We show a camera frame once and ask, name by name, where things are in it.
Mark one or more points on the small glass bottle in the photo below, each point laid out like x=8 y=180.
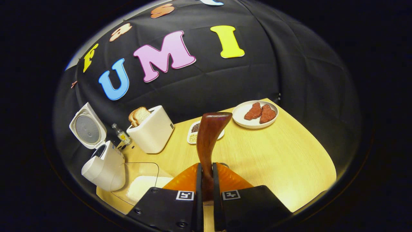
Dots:
x=122 y=135

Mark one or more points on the white rice pile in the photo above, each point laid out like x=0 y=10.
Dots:
x=145 y=188

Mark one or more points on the white divided bean dish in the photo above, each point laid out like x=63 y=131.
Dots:
x=193 y=137

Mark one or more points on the black backdrop cloth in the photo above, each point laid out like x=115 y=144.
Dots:
x=225 y=80

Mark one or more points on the toasted bread slice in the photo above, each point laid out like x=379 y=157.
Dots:
x=142 y=114
x=132 y=118

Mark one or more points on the clear plastic container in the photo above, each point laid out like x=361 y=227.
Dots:
x=141 y=170

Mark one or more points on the red meat piece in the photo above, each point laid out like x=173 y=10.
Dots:
x=253 y=111
x=267 y=114

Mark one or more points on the white toaster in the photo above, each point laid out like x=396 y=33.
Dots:
x=154 y=132

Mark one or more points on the copper cloth clip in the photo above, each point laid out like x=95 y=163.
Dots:
x=74 y=84

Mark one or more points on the white rice cooker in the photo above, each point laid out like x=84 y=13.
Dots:
x=106 y=167

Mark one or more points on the white round plate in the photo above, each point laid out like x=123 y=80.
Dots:
x=239 y=119

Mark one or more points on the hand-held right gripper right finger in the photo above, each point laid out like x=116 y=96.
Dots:
x=216 y=199

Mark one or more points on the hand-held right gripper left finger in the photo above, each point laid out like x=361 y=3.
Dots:
x=199 y=199

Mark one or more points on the brown wooden spoon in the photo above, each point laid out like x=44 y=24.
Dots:
x=207 y=141

